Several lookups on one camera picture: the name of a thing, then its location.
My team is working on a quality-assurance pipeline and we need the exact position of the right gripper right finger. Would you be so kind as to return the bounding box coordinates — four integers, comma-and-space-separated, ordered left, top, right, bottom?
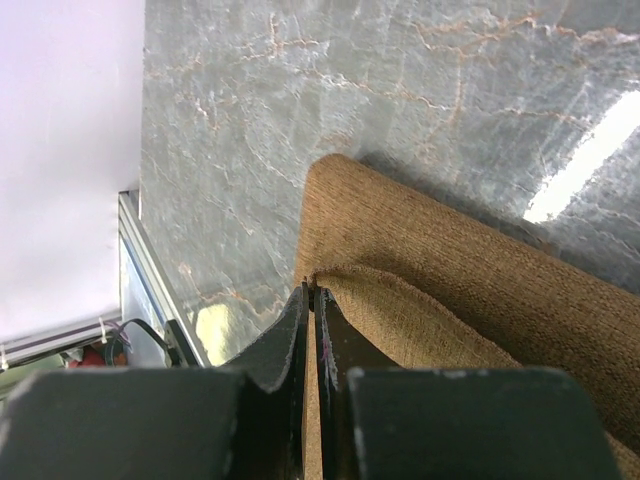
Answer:
313, 288, 620, 479

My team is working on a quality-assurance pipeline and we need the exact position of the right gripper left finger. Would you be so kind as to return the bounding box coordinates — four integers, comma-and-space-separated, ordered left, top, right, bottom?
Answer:
1, 286, 309, 479

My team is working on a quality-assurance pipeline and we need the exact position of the brown cloth napkin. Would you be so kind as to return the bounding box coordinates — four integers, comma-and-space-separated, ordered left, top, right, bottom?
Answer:
294, 154, 639, 479

